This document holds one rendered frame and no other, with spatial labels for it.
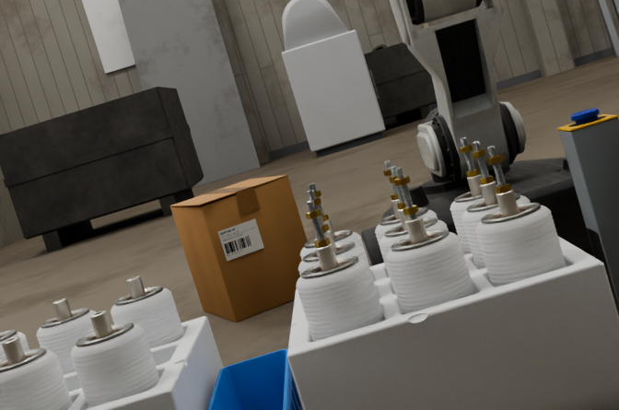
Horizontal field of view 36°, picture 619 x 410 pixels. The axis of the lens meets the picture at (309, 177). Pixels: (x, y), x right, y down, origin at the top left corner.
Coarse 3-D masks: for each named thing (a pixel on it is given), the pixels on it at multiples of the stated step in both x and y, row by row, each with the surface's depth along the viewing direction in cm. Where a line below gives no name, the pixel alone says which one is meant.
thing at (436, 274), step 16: (448, 240) 116; (400, 256) 116; (416, 256) 114; (432, 256) 114; (448, 256) 115; (464, 256) 118; (400, 272) 116; (416, 272) 115; (432, 272) 114; (448, 272) 115; (464, 272) 117; (400, 288) 117; (416, 288) 115; (432, 288) 115; (448, 288) 115; (464, 288) 116; (400, 304) 119; (416, 304) 116; (432, 304) 115
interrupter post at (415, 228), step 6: (408, 222) 118; (414, 222) 118; (420, 222) 118; (408, 228) 118; (414, 228) 118; (420, 228) 118; (414, 234) 118; (420, 234) 118; (426, 234) 118; (414, 240) 118; (420, 240) 118
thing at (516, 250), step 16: (544, 208) 117; (480, 224) 118; (496, 224) 115; (512, 224) 114; (528, 224) 114; (544, 224) 115; (480, 240) 118; (496, 240) 115; (512, 240) 114; (528, 240) 114; (544, 240) 115; (496, 256) 116; (512, 256) 114; (528, 256) 114; (544, 256) 114; (560, 256) 116; (496, 272) 117; (512, 272) 115; (528, 272) 114; (544, 272) 114
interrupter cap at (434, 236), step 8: (432, 232) 121; (440, 232) 119; (448, 232) 117; (400, 240) 121; (408, 240) 121; (432, 240) 115; (392, 248) 118; (400, 248) 116; (408, 248) 116; (416, 248) 115
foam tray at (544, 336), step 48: (384, 288) 132; (480, 288) 116; (528, 288) 111; (576, 288) 111; (336, 336) 114; (384, 336) 112; (432, 336) 112; (480, 336) 112; (528, 336) 112; (576, 336) 112; (336, 384) 113; (384, 384) 113; (432, 384) 112; (480, 384) 112; (528, 384) 112; (576, 384) 112
